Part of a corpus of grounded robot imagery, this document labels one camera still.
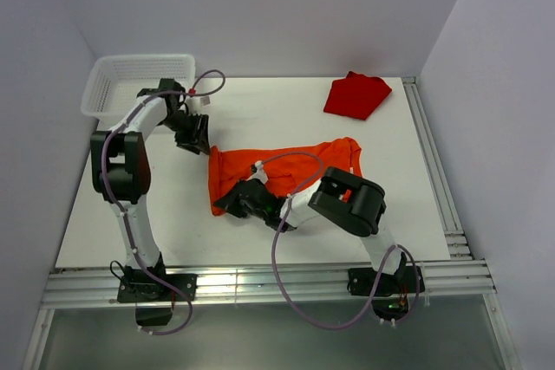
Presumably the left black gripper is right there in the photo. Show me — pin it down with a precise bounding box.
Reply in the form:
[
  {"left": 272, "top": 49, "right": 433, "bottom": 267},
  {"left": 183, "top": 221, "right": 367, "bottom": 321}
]
[{"left": 161, "top": 110, "right": 212, "bottom": 155}]

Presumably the red folded t-shirt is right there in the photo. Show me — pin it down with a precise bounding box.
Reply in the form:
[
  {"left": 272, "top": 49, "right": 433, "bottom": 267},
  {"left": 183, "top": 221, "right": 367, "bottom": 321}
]
[{"left": 323, "top": 71, "right": 392, "bottom": 120}]

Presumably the aluminium front rail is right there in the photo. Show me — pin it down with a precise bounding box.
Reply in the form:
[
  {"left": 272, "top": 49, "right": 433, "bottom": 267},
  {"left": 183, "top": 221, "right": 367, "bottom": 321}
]
[{"left": 40, "top": 260, "right": 496, "bottom": 309}]

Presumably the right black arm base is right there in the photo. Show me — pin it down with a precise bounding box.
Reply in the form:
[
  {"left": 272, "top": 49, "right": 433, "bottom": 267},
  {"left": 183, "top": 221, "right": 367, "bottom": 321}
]
[{"left": 347, "top": 267, "right": 426, "bottom": 320}]

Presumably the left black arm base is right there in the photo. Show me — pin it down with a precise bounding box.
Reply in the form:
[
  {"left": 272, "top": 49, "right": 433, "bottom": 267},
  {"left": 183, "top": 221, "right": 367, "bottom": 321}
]
[{"left": 116, "top": 273, "right": 198, "bottom": 332}]

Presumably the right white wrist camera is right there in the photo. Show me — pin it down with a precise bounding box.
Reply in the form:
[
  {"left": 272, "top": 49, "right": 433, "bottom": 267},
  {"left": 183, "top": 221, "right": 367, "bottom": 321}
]
[{"left": 249, "top": 160, "right": 268, "bottom": 185}]

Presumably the aluminium side rail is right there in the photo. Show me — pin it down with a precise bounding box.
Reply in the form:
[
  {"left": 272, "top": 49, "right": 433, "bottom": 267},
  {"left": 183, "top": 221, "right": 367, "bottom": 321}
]
[{"left": 402, "top": 77, "right": 474, "bottom": 261}]

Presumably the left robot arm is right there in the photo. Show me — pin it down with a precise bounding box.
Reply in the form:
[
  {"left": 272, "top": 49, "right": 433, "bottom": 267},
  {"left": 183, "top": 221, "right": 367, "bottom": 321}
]
[{"left": 90, "top": 78, "right": 210, "bottom": 300}]

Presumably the white perforated plastic basket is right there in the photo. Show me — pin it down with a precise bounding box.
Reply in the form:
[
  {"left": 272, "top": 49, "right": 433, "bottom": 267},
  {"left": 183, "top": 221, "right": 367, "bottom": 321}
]
[{"left": 81, "top": 54, "right": 196, "bottom": 123}]

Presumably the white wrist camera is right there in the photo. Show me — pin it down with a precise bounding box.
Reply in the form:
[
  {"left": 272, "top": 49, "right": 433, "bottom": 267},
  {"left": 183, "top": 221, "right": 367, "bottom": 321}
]
[
  {"left": 187, "top": 95, "right": 211, "bottom": 114},
  {"left": 249, "top": 160, "right": 268, "bottom": 185}
]

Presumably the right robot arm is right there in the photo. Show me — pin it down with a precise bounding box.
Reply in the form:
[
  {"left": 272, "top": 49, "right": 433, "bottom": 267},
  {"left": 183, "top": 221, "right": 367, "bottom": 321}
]
[{"left": 213, "top": 161, "right": 407, "bottom": 292}]

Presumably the orange t-shirt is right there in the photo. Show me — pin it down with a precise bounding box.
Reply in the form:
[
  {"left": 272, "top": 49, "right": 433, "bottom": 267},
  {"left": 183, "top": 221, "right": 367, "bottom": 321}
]
[{"left": 208, "top": 137, "right": 362, "bottom": 217}]

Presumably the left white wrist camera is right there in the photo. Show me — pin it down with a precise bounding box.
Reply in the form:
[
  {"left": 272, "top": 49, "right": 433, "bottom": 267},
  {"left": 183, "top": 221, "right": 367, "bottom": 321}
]
[{"left": 187, "top": 95, "right": 211, "bottom": 114}]

